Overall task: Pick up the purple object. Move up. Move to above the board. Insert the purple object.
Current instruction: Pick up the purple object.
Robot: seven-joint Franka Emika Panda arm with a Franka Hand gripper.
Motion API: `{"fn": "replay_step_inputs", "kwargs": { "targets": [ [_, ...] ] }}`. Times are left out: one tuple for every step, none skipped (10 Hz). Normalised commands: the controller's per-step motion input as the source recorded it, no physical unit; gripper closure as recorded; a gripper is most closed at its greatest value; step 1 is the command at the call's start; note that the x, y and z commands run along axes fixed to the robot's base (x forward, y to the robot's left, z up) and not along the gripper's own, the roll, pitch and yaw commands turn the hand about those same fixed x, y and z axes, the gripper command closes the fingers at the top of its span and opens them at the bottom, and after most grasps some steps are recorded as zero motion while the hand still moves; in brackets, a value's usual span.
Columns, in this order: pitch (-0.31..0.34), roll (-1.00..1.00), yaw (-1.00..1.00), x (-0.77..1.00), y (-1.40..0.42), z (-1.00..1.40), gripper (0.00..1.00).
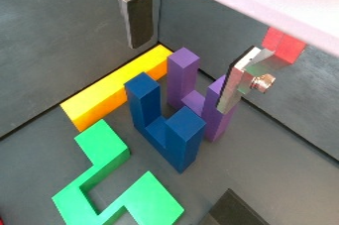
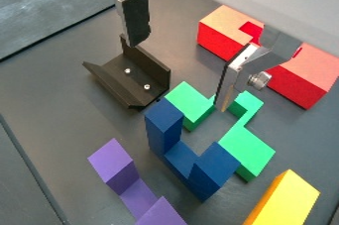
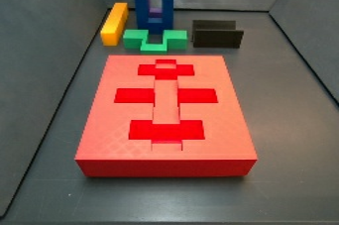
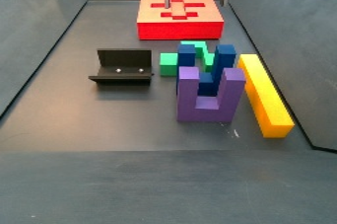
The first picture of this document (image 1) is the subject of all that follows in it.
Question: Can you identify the purple U-shaped block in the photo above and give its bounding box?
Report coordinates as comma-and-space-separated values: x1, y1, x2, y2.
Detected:
166, 48, 236, 142

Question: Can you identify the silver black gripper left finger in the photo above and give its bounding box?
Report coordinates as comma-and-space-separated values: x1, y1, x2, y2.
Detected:
118, 0, 153, 49

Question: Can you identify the blue U-shaped block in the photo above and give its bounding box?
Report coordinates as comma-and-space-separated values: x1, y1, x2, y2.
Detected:
123, 72, 205, 172

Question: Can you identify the red board with cutouts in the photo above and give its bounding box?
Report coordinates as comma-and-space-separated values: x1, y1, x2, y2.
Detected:
261, 27, 305, 64

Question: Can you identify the yellow long bar block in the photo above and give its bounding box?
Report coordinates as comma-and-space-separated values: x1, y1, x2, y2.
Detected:
61, 45, 172, 132

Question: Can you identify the green S-shaped block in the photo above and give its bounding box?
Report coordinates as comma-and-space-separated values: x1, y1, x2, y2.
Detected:
51, 120, 184, 225

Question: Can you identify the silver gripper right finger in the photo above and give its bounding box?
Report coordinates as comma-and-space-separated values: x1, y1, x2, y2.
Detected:
216, 46, 274, 114

